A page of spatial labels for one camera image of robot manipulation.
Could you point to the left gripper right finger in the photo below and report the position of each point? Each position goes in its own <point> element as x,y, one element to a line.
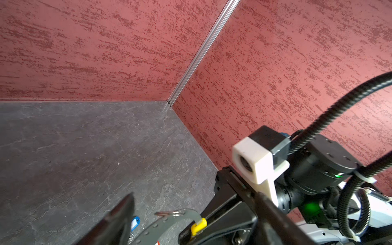
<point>273,223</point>

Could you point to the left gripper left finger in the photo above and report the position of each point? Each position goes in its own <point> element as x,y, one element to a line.
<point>115,227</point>

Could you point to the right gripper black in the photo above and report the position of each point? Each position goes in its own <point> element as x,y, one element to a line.
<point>231,215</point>

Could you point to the yellow capped key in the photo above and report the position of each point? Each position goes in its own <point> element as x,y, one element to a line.
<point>198,227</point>

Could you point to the metal keyring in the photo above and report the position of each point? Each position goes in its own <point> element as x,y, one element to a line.
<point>152,234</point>

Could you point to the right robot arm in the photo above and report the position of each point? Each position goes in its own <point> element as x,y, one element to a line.
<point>319,195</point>

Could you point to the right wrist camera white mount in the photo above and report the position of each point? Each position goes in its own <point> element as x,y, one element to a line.
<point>261,158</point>

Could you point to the right aluminium corner post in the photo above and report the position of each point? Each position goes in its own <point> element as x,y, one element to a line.
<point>203,50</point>

